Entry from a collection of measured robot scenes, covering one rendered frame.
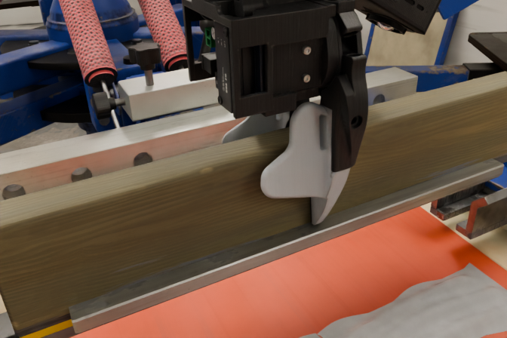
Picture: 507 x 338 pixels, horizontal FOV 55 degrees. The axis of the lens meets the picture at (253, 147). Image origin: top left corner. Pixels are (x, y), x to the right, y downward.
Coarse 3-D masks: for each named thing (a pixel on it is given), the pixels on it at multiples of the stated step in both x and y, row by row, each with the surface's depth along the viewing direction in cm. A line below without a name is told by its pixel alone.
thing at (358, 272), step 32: (384, 224) 54; (416, 224) 53; (288, 256) 49; (320, 256) 49; (352, 256) 49; (384, 256) 49; (416, 256) 49; (448, 256) 49; (480, 256) 49; (288, 288) 45; (320, 288) 45; (352, 288) 45; (384, 288) 45; (320, 320) 42
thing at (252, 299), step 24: (216, 288) 46; (240, 288) 46; (264, 288) 46; (144, 312) 43; (168, 312) 43; (192, 312) 43; (216, 312) 43; (240, 312) 43; (264, 312) 43; (288, 312) 43; (72, 336) 41; (96, 336) 41; (120, 336) 41; (144, 336) 41; (168, 336) 41; (192, 336) 41; (216, 336) 41; (240, 336) 41; (264, 336) 41; (288, 336) 41
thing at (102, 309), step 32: (416, 192) 37; (448, 192) 38; (320, 224) 34; (352, 224) 34; (224, 256) 31; (256, 256) 31; (128, 288) 29; (160, 288) 29; (192, 288) 30; (96, 320) 28
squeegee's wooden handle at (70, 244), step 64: (384, 128) 34; (448, 128) 37; (64, 192) 27; (128, 192) 27; (192, 192) 29; (256, 192) 31; (384, 192) 37; (0, 256) 25; (64, 256) 27; (128, 256) 29; (192, 256) 31; (64, 320) 28
